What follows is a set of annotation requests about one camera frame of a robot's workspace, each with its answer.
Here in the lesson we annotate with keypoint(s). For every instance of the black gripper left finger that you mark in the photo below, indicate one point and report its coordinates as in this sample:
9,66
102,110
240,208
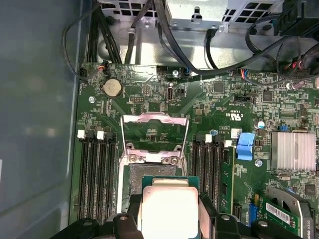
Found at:
124,229

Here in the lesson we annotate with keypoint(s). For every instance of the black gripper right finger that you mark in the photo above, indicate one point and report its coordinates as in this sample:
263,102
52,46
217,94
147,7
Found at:
224,229

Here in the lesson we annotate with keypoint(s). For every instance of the silver top CPU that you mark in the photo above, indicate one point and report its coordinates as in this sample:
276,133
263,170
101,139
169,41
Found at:
169,209

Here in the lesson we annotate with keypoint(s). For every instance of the CPU socket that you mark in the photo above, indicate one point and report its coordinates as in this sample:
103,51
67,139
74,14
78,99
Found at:
154,171

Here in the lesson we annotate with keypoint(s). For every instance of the blue plastic slot latch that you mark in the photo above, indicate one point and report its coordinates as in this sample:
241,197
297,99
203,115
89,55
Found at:
245,147

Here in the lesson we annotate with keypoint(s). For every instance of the black graphics card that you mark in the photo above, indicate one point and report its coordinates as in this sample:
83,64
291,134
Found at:
302,211

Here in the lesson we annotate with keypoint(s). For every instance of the silver finned heatsink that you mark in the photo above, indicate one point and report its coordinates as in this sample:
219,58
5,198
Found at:
292,150

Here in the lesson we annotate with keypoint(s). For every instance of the blue sleeve capacitor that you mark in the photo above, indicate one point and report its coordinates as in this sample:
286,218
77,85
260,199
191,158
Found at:
261,124

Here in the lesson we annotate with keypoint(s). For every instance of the green motherboard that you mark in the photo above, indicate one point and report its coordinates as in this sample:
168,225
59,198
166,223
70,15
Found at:
224,112

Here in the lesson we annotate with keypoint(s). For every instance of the black square chip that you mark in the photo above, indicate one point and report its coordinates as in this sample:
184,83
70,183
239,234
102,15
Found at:
268,95
218,87

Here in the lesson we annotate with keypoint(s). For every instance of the silver coin battery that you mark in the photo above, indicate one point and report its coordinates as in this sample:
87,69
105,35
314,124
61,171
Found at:
112,87

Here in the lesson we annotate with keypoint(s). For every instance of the internal USB port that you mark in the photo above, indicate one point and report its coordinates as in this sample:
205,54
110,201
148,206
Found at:
170,94

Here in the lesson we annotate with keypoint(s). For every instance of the black PC case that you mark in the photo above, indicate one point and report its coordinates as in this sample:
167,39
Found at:
37,99

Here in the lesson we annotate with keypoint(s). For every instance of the metal drive cage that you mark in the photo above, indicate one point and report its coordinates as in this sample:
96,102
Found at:
199,17

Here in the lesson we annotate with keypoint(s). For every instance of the black plastic connector block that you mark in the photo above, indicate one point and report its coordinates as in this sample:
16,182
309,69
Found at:
299,17

